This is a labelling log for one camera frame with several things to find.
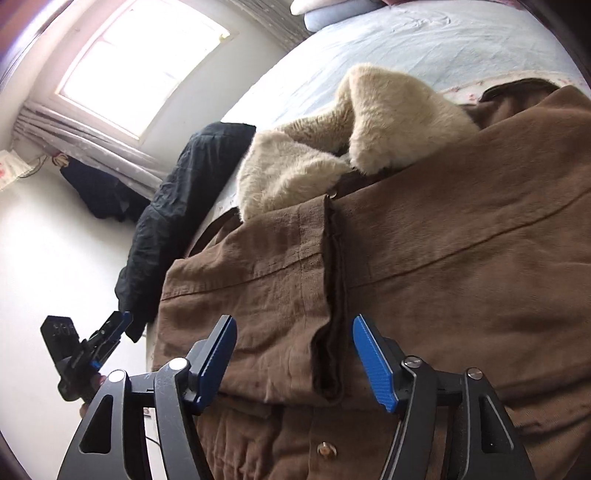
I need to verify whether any pale blue pillow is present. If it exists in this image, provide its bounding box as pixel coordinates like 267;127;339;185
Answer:
303;1;385;34

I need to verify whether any grey curtain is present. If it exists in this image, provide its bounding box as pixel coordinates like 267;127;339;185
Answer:
11;102;172;197

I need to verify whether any brown jacket with fur collar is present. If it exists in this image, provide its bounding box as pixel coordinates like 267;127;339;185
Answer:
145;65;591;480

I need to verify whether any white bag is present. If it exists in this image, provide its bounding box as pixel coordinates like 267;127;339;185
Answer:
0;149;43;193

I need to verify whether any white pillow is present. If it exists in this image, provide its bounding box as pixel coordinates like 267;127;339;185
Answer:
290;0;372;16

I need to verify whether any person's left hand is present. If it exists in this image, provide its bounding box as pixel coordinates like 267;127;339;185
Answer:
78;373;110;419

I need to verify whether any cherry print blanket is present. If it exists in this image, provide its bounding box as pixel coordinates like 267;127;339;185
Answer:
436;71;575;108

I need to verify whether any pale bed sheet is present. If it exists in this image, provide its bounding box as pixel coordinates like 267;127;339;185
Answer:
221;0;575;126

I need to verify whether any dark jacket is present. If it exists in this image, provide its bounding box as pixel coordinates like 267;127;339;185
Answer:
115;121;258;343

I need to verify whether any dark hanging cloth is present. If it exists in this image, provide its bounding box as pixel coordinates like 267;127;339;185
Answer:
59;156;152;223

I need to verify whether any window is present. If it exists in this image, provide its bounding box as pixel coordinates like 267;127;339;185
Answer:
56;0;232;140

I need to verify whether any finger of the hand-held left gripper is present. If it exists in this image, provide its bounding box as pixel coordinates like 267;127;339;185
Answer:
84;311;134;371

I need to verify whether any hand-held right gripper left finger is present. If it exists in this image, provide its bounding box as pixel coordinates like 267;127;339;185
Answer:
56;315;238;480

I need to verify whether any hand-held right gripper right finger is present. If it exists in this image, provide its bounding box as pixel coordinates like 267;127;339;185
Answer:
352;314;536;480

